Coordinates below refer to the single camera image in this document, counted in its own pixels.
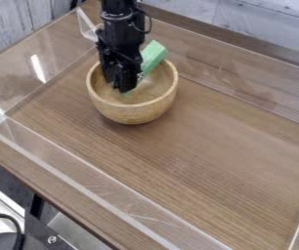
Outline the green rectangular block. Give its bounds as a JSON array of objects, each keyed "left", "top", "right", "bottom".
[{"left": 121, "top": 39, "right": 170, "bottom": 96}]

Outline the brown wooden bowl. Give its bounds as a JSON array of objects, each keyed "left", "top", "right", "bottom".
[{"left": 86, "top": 60, "right": 180, "bottom": 125}]

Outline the metal base bracket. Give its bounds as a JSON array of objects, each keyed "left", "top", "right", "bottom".
[{"left": 24, "top": 213, "right": 77, "bottom": 250}]

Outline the black table leg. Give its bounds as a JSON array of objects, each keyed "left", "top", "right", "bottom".
[{"left": 29, "top": 194, "right": 44, "bottom": 220}]

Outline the black cable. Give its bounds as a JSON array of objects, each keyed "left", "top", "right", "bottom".
[{"left": 0, "top": 213, "right": 26, "bottom": 250}]

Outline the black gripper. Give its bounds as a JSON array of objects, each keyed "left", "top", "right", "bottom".
[{"left": 96, "top": 0, "right": 148, "bottom": 93}]

